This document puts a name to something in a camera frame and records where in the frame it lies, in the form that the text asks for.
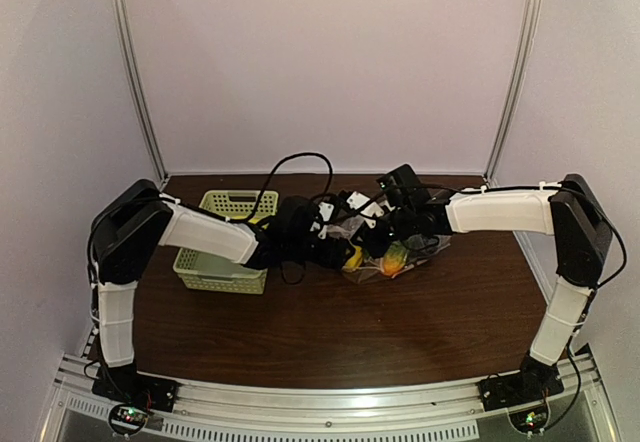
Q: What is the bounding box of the clear zip top bag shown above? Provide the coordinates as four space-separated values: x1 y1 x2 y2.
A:
331 216 451 284

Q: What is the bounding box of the yellow fake banana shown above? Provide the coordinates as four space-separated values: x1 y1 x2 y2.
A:
342 246 364 272

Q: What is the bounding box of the green plastic basket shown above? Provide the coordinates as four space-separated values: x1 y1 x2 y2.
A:
173 190 267 295

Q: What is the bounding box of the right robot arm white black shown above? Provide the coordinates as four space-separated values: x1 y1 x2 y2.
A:
347 164 621 390

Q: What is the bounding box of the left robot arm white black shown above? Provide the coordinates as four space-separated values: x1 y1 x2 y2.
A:
87 179 355 369

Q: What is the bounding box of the orange fake fruit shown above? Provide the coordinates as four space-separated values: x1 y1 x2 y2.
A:
380 241 409 277

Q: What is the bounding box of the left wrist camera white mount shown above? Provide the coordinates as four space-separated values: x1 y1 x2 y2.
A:
311 202 336 239

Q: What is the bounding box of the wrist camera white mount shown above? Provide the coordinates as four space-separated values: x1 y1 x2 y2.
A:
340 191 388 229
311 202 336 239

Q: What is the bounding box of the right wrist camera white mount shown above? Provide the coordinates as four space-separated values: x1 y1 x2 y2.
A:
340 191 388 229

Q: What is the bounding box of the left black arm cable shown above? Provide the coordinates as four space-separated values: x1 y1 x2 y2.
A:
249 151 335 283

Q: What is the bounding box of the aluminium front rail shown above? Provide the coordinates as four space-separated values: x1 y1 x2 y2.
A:
35 354 622 441

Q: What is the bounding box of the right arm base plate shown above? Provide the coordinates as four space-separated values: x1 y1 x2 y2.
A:
477 371 564 411

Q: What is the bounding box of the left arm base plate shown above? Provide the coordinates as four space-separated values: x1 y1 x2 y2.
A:
91 368 178 413

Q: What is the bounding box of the right aluminium frame post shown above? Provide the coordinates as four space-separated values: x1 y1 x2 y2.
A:
484 0 542 182

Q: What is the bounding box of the aluminium frame post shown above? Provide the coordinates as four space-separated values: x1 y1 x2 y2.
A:
484 0 542 182
111 0 169 182

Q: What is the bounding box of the left aluminium frame post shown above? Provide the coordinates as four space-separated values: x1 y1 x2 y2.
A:
111 0 169 182

